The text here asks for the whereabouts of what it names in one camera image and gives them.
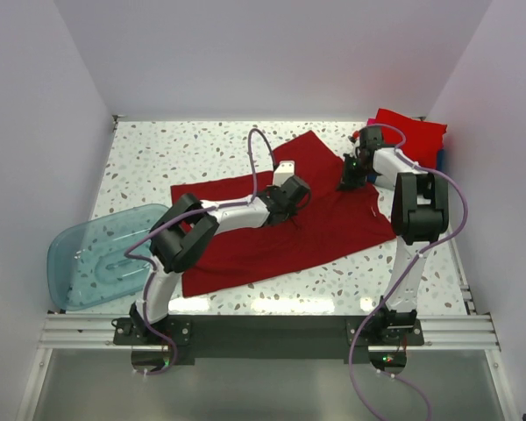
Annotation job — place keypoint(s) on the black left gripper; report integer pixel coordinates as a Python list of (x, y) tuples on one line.
[(271, 189)]

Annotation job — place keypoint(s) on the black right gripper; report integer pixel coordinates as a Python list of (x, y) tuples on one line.
[(347, 181)]

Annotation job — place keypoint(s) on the dark red t shirt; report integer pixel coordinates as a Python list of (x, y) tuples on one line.
[(333, 224)]

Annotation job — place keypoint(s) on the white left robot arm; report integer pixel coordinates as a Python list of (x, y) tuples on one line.
[(179, 239)]

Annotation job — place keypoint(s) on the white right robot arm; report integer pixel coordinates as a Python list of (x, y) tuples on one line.
[(419, 216)]

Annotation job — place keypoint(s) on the bright red folded shirt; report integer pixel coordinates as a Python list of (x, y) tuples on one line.
[(424, 140)]

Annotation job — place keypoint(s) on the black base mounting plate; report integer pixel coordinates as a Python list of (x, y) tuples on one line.
[(259, 337)]

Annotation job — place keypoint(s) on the translucent blue plastic bin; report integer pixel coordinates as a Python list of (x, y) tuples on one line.
[(86, 265)]

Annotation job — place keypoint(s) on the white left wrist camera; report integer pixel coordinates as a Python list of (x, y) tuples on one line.
[(283, 171)]

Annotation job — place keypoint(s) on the aluminium frame rail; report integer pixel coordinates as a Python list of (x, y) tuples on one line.
[(90, 331)]

